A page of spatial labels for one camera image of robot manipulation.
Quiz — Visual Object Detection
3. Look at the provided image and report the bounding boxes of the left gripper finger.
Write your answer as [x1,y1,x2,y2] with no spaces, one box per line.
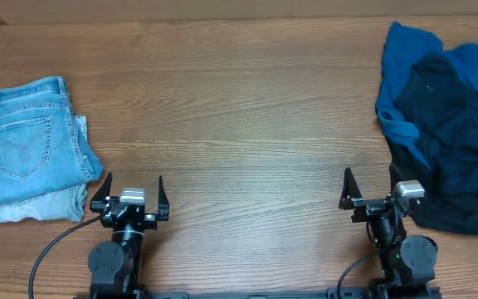
[91,172,113,202]
[159,176,169,205]

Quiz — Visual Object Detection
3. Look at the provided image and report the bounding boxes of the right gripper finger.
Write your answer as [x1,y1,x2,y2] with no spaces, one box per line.
[340,167,363,199]
[389,162,404,185]

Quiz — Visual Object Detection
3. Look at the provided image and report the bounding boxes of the dark navy shirt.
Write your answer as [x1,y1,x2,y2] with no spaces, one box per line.
[395,54,478,195]

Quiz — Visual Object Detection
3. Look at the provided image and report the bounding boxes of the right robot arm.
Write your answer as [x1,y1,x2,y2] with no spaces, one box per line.
[329,168,441,299]

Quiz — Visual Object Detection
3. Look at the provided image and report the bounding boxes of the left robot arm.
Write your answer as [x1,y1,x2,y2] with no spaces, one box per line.
[88,174,170,299]

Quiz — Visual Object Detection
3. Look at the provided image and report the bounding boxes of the folded light blue jeans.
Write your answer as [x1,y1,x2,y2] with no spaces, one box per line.
[0,76,104,223]

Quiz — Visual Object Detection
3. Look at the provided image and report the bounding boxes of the blue crumpled shirt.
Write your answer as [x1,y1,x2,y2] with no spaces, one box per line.
[376,22,478,166]

